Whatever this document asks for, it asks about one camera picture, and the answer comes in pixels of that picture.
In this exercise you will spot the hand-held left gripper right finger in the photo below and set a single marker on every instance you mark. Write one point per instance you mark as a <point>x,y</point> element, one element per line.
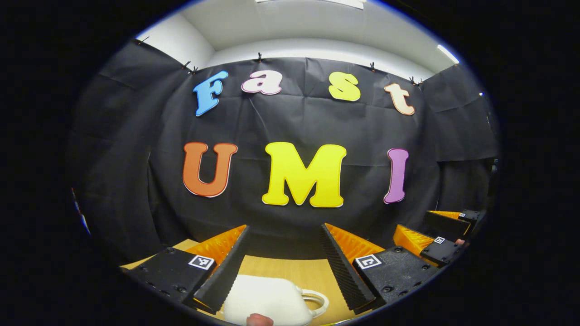
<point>342,271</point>

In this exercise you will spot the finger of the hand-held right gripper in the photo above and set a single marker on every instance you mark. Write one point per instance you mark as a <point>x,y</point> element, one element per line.
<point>446,222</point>
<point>442,251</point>

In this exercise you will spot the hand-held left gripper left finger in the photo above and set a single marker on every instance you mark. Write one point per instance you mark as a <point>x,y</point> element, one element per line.
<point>226,276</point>

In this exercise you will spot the white suitcase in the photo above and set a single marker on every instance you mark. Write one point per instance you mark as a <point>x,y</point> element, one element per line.
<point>267,299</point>

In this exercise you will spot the computer monitor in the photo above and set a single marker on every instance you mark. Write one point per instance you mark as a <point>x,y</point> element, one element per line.
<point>80,213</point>

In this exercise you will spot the small ceiling light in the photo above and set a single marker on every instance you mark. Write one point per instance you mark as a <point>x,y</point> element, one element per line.
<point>448,54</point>

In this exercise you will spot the long ceiling light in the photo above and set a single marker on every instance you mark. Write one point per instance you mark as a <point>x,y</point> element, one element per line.
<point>312,2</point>

